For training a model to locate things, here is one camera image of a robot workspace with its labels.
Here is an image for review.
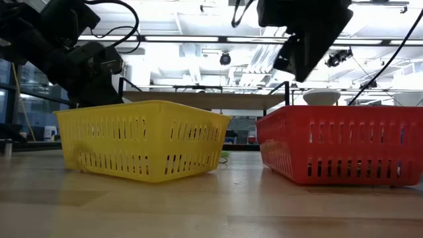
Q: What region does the yellow plastic basket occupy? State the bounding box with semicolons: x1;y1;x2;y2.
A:
53;100;233;184

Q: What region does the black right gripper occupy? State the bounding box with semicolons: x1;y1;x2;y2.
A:
256;0;354;83

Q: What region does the ceiling tube light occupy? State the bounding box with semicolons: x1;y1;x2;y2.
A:
332;38;383;46
77;34;139;42
226;36;289;44
389;40;423;46
144;35;220;43

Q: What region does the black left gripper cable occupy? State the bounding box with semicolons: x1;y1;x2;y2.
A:
82;0;142;54

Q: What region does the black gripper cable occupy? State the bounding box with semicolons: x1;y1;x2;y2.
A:
230;0;256;29
82;0;142;54

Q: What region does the large glass window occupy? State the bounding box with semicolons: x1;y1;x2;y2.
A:
0;58;72;141

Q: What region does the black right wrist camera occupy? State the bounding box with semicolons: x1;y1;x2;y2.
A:
273;34;298;73

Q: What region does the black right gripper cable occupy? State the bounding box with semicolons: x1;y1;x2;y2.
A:
230;0;256;29

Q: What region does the red plastic basket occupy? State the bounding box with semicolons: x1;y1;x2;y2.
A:
254;104;423;187

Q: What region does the black spotlight cluster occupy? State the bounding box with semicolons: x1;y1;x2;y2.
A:
325;48;354;69

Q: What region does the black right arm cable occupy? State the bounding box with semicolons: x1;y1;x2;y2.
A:
348;8;423;106

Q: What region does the white bucket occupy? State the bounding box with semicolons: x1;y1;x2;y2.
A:
43;125;58;141

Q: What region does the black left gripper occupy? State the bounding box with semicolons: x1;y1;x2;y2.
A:
42;41;125;108

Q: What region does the yellow extension cord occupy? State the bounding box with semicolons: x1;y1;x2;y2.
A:
11;62;36;141

